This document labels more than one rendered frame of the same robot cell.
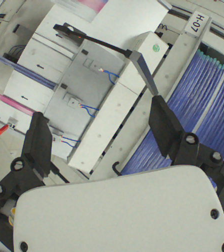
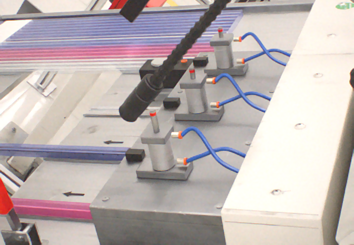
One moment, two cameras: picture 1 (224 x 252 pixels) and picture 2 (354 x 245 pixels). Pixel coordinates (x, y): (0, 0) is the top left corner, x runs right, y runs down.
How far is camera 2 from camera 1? 0.74 m
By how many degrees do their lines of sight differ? 83
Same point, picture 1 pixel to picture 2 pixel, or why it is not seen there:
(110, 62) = (263, 57)
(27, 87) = (83, 176)
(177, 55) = not seen: outside the picture
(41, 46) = (110, 119)
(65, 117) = (191, 141)
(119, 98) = (312, 68)
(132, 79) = (324, 44)
